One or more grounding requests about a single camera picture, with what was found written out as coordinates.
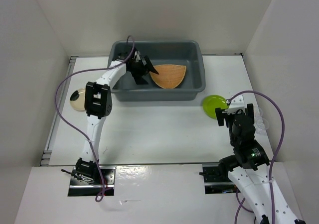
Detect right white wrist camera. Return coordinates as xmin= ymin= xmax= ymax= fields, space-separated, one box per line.
xmin=226 ymin=95 xmax=245 ymax=114

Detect clear plastic cups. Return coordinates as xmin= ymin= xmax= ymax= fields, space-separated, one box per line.
xmin=254 ymin=106 xmax=270 ymax=135

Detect grey plastic bin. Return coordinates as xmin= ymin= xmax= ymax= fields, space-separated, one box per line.
xmin=112 ymin=40 xmax=206 ymax=102

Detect green plastic plate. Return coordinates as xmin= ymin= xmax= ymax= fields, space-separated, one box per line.
xmin=202 ymin=95 xmax=228 ymax=119

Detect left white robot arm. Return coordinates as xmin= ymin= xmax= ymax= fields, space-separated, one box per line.
xmin=76 ymin=51 xmax=158 ymax=184

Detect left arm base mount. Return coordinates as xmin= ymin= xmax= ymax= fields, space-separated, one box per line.
xmin=61 ymin=166 xmax=116 ymax=197

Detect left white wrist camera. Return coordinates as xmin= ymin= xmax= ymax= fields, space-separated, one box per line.
xmin=132 ymin=50 xmax=141 ymax=63

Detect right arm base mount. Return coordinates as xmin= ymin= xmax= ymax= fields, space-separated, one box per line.
xmin=198 ymin=163 xmax=241 ymax=195

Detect cream ceramic plate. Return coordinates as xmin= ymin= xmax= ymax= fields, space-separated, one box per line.
xmin=69 ymin=88 xmax=85 ymax=112

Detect woven bamboo fan-shaped basket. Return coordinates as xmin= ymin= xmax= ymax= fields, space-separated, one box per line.
xmin=150 ymin=64 xmax=186 ymax=89

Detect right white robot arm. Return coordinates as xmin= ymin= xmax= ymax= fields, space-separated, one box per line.
xmin=215 ymin=104 xmax=304 ymax=224

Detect aluminium table edge rail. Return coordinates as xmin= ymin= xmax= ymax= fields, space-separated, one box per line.
xmin=40 ymin=56 xmax=77 ymax=165

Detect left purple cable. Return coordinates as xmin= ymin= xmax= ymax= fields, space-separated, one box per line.
xmin=55 ymin=35 xmax=137 ymax=202

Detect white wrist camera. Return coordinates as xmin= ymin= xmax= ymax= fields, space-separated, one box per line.
xmin=226 ymin=95 xmax=245 ymax=114
xmin=132 ymin=50 xmax=141 ymax=63

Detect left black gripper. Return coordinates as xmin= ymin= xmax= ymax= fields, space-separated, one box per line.
xmin=128 ymin=55 xmax=158 ymax=84

